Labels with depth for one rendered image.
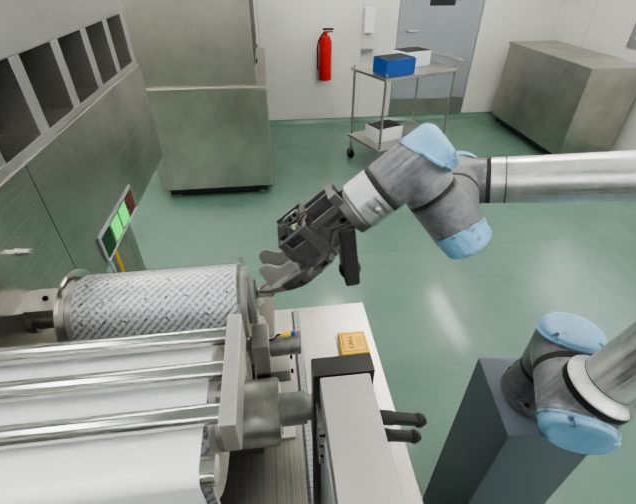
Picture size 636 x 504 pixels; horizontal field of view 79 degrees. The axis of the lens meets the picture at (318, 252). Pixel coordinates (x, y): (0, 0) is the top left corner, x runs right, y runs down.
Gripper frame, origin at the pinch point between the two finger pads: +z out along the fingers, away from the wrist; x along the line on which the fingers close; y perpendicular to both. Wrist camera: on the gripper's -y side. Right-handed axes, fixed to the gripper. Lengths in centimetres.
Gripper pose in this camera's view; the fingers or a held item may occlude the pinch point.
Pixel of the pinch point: (269, 288)
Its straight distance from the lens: 65.5
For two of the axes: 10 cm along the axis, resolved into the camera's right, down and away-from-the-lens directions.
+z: -7.6, 5.7, 3.1
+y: -6.4, -5.6, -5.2
